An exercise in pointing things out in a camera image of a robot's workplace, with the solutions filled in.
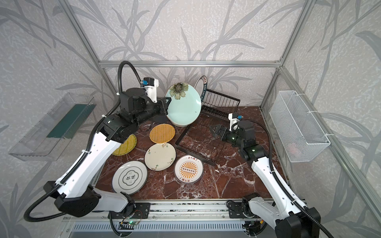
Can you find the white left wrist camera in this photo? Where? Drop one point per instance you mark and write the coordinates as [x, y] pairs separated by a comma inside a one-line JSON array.
[[150, 87]]

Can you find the orange sunburst plate front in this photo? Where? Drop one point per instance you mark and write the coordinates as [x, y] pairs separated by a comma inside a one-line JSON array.
[[188, 169]]

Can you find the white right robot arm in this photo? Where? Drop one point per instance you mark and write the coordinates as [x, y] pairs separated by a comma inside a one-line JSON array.
[[290, 217]]

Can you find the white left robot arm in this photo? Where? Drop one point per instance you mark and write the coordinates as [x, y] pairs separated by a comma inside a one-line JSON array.
[[72, 192]]

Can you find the black wire dish rack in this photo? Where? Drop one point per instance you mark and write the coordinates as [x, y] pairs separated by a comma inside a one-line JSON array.
[[197, 139]]

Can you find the green rim lettered plate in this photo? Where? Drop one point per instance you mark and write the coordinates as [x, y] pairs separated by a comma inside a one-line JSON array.
[[201, 86]]

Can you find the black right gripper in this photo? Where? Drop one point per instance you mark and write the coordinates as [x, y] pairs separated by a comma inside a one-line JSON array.
[[222, 133]]

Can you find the white mesh wall basket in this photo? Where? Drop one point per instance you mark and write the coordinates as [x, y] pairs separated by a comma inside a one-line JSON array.
[[300, 133]]

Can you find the yellow woven plate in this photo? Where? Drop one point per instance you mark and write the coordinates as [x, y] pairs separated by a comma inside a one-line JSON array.
[[127, 146]]

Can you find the orange woven bamboo plate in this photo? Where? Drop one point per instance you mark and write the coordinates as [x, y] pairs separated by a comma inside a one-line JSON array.
[[162, 133]]

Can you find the white plate black emblem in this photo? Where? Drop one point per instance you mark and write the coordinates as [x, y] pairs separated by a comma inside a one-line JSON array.
[[130, 177]]

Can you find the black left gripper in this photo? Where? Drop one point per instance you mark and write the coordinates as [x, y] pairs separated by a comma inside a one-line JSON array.
[[162, 105]]

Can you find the cream floral plate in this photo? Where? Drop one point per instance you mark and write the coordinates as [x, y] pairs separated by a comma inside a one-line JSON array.
[[160, 156]]

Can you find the mint green flower plate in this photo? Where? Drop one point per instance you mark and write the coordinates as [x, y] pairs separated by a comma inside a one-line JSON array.
[[185, 105]]

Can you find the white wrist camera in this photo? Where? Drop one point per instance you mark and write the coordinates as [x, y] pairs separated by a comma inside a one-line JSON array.
[[150, 87], [234, 118]]

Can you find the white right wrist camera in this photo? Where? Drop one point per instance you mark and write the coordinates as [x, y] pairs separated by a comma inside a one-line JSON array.
[[234, 118]]

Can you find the clear acrylic wall shelf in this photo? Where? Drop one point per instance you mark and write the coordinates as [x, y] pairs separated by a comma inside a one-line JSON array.
[[47, 140]]

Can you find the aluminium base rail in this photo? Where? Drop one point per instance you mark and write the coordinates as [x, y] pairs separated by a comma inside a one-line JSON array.
[[171, 210]]

